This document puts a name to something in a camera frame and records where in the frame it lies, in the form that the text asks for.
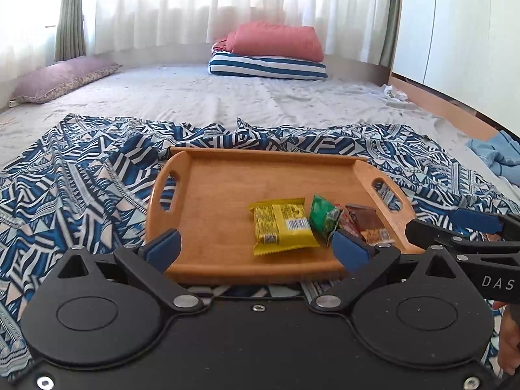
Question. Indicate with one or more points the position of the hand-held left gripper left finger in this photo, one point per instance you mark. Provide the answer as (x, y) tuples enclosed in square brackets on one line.
[(162, 250)]

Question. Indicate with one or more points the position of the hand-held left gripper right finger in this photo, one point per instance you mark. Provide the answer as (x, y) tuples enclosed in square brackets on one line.
[(351, 250)]

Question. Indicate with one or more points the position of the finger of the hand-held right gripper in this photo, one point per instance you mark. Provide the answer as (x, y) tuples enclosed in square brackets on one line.
[(475, 219), (438, 237)]

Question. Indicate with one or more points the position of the brown snack packet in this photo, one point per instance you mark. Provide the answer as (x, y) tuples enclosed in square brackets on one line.
[(371, 221)]

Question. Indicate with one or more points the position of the green pea packet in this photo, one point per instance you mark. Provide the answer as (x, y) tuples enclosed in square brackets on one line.
[(323, 215)]

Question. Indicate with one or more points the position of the yellow snack packet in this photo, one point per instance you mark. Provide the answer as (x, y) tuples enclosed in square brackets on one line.
[(282, 227)]

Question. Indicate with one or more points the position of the person's right hand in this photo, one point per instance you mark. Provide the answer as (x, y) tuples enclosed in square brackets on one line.
[(508, 345)]

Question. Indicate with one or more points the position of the light blue cloth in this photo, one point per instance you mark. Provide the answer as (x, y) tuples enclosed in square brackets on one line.
[(495, 154)]

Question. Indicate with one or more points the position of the blue patterned cloth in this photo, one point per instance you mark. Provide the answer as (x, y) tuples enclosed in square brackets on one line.
[(81, 170)]

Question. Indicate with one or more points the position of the wooden bed edge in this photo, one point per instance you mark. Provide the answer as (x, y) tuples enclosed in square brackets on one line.
[(447, 107)]

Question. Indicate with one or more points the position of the grey bed sheet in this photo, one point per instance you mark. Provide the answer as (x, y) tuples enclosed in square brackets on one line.
[(227, 97)]

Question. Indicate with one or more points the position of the white wardrobe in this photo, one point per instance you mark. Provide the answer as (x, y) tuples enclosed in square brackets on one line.
[(459, 28)]

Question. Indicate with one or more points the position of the purple pillow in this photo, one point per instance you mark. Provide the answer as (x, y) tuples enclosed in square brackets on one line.
[(61, 79)]

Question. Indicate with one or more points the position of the blue striped pillow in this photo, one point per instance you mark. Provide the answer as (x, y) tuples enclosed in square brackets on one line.
[(268, 67)]

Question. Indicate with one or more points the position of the green curtain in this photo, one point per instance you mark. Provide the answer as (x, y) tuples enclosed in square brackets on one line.
[(71, 12), (392, 16)]

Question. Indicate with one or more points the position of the red pillow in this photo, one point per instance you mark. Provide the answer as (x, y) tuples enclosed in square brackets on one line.
[(276, 40)]

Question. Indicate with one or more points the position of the white sheer curtain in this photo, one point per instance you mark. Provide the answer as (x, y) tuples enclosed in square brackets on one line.
[(203, 4)]

